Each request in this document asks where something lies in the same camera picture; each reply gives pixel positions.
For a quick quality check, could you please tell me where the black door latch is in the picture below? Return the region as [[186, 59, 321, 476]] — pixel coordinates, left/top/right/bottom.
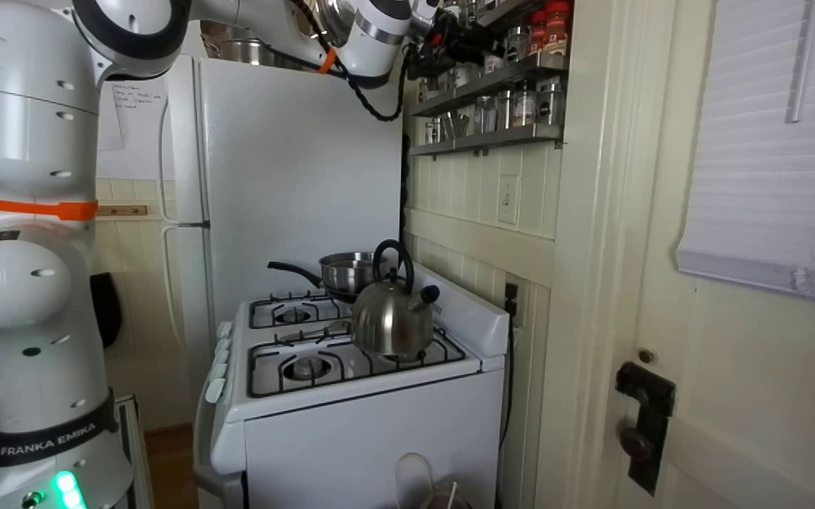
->
[[612, 359, 679, 499]]

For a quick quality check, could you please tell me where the glass jar silver cap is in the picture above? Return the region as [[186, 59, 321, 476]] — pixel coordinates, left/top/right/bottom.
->
[[511, 83, 539, 133]]

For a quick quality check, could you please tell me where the steel saucepan black handle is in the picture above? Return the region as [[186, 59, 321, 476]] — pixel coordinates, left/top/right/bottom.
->
[[266, 249, 380, 298]]

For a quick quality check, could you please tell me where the white refrigerator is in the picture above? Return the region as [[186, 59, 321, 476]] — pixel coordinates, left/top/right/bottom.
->
[[154, 54, 409, 432]]

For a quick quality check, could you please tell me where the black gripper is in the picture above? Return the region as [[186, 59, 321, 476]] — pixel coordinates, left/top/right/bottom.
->
[[424, 7, 505, 66]]

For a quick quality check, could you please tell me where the wooden ruler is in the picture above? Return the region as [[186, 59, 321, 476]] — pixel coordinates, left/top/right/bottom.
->
[[93, 205, 154, 220]]

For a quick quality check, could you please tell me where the organic pepper glass jar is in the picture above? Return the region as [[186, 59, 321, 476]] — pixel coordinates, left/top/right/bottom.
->
[[472, 93, 498, 137]]

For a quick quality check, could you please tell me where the white window blind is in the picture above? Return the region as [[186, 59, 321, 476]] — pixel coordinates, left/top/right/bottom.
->
[[670, 0, 815, 312]]

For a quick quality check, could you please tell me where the steel kettle black handle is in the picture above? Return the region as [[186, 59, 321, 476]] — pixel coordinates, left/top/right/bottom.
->
[[348, 237, 445, 365]]

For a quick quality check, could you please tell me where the onion spice bottle black cap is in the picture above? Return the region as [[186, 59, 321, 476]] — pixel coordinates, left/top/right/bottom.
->
[[532, 78, 567, 130]]

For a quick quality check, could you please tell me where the red cap spice bottle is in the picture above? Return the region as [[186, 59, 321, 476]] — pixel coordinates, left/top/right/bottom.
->
[[526, 7, 552, 62], [543, 0, 577, 59]]

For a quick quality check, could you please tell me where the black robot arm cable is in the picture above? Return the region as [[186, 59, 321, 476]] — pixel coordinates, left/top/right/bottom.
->
[[331, 51, 421, 124]]

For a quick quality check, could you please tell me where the white light switch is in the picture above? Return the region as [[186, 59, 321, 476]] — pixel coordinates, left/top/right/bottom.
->
[[495, 174, 525, 230]]

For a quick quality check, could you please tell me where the white gas stove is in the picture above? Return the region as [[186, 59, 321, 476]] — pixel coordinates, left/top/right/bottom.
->
[[189, 264, 516, 509]]

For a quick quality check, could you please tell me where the black round object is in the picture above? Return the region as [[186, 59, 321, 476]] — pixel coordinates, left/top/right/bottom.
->
[[87, 268, 127, 352]]

